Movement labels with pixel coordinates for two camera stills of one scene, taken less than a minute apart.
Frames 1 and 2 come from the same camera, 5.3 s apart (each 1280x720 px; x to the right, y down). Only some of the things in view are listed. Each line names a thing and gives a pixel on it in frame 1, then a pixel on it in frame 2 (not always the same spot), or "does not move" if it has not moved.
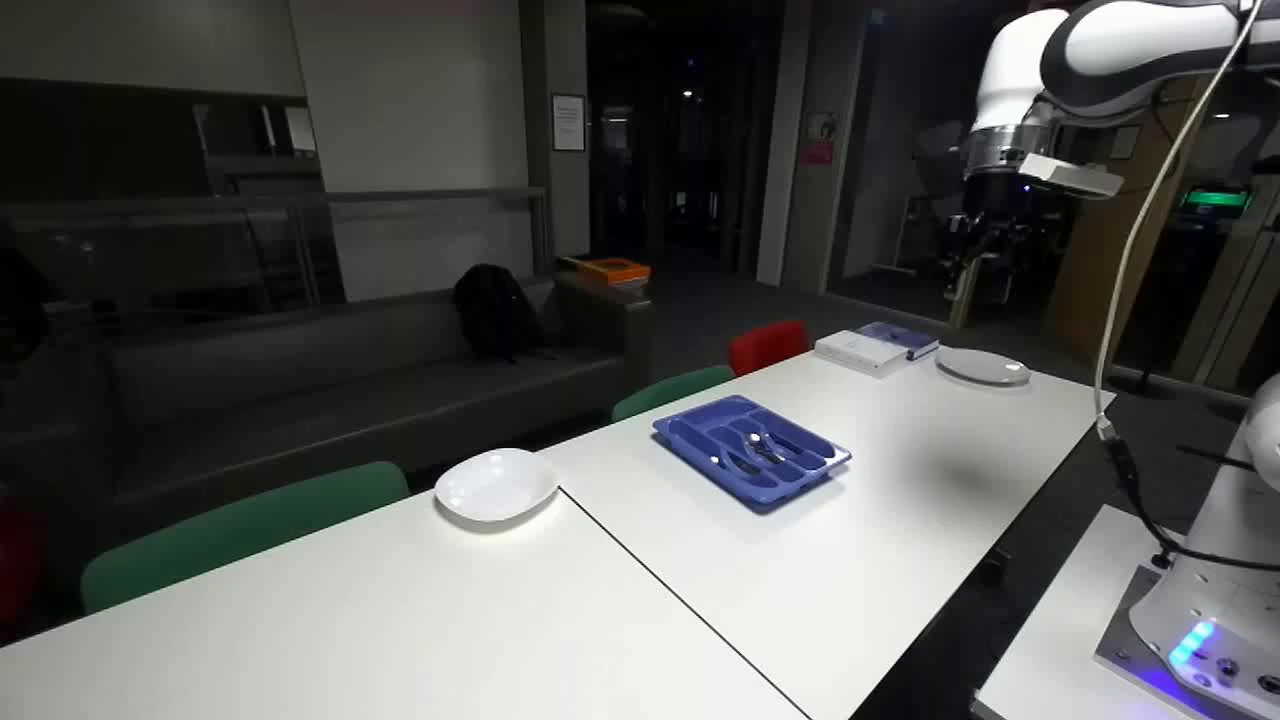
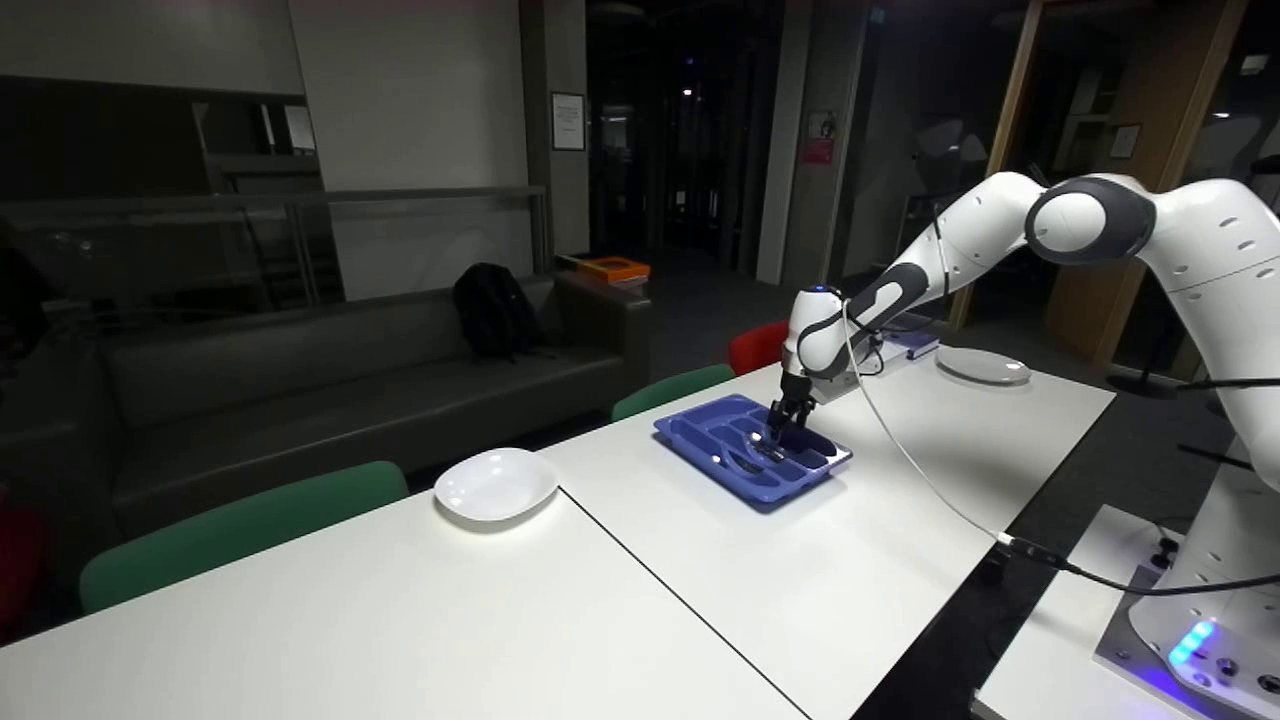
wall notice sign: x=569 y=131 does not move
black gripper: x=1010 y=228 to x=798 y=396
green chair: x=243 y=526 does not move
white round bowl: x=492 y=491 does not move
